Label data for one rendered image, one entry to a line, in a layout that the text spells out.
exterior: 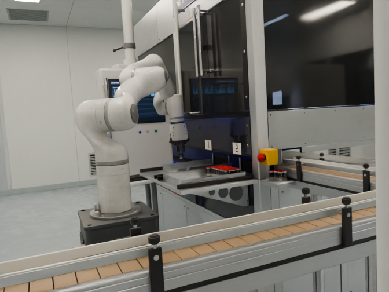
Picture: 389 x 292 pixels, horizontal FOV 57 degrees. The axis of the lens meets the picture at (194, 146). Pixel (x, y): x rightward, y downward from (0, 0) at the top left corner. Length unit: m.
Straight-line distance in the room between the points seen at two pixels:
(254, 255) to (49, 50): 6.59
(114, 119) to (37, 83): 5.79
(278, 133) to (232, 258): 1.12
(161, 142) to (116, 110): 1.35
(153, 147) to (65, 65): 4.71
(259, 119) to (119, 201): 0.78
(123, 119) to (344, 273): 1.52
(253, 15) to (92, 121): 0.90
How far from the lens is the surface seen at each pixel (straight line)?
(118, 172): 1.30
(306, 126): 1.89
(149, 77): 1.56
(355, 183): 1.45
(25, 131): 6.99
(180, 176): 1.89
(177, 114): 2.03
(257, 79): 1.72
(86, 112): 1.32
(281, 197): 1.84
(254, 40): 1.74
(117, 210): 1.32
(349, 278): 2.29
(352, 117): 2.11
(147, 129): 2.54
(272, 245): 0.79
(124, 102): 1.27
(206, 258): 0.71
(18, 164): 7.03
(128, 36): 2.63
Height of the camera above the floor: 1.20
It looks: 5 degrees down
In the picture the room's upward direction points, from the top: 3 degrees counter-clockwise
